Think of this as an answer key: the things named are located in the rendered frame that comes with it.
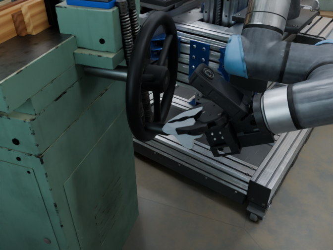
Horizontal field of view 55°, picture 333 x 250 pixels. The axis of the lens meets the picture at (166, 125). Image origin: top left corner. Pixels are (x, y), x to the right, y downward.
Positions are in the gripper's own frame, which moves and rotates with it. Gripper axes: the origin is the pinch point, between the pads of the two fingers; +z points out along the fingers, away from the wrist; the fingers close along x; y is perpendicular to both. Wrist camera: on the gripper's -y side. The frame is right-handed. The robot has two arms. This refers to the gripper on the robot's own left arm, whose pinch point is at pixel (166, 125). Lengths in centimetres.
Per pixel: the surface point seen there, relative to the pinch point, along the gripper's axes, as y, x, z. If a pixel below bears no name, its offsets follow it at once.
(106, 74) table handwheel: -11.8, 8.6, 14.3
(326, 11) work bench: 81, 289, -12
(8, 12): -32.7, 2.8, 23.0
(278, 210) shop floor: 85, 53, 10
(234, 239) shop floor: 77, 31, 23
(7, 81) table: -22.5, -13.4, 14.0
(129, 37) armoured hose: -16.5, 12.1, 6.0
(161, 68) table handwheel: -8.0, 10.7, 1.5
